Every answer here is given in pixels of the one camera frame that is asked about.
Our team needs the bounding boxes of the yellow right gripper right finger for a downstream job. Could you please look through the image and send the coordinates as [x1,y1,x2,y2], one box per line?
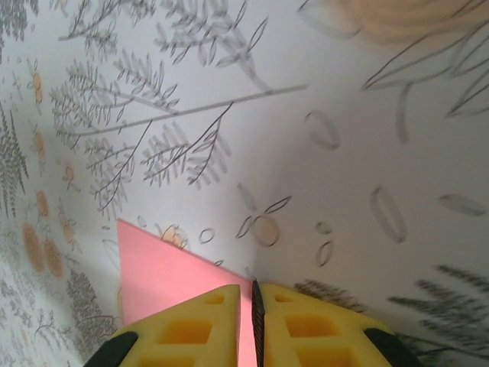
[251,279,421,367]

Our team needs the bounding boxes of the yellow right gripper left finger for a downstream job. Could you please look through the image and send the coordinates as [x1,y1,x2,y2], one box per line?
[82,283,241,367]

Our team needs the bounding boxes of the pink cloth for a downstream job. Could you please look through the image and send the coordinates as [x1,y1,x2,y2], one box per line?
[116,218,256,367]

